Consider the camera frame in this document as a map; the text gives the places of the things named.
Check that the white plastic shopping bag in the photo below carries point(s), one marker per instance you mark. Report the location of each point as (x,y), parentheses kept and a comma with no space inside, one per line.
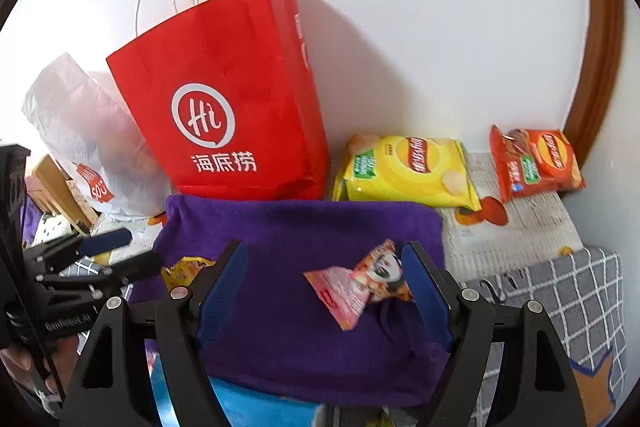
(75,122)

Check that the wooden door frame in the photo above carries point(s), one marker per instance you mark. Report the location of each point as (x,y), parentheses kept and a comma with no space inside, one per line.
(600,57)

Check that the purple towel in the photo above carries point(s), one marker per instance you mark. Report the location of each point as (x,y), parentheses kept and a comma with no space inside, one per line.
(300,232)

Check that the grey checked blanket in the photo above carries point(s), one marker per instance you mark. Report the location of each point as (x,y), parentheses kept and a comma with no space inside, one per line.
(590,297)

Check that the person's left hand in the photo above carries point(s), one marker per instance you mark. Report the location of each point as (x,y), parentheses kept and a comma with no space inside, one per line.
(22,364)

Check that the yellow snack packet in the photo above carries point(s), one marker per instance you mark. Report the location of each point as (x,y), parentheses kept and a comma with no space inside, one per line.
(182,272)

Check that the red paper bag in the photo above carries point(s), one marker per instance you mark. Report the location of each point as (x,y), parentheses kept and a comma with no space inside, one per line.
(225,72)

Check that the pink face print snack packet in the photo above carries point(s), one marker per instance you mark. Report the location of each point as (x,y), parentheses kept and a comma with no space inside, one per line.
(345,292)

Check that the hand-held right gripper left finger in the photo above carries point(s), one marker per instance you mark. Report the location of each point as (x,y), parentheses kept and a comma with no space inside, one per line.
(222,292)

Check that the blue tissue pack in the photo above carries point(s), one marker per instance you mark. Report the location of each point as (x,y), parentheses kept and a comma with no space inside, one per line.
(240,407)

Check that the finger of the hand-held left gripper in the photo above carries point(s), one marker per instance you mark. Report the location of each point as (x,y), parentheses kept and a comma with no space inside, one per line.
(135,268)
(107,241)

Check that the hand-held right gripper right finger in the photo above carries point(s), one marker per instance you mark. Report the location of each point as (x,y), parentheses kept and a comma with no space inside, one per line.
(425,292)

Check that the white fruit print sheet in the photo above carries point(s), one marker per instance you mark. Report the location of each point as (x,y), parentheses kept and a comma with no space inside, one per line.
(525,232)

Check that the red chip bag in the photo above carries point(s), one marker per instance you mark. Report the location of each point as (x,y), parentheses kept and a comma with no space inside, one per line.
(545,162)

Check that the yellow chip bag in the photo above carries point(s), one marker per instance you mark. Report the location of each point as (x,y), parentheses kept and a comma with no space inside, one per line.
(400,177)

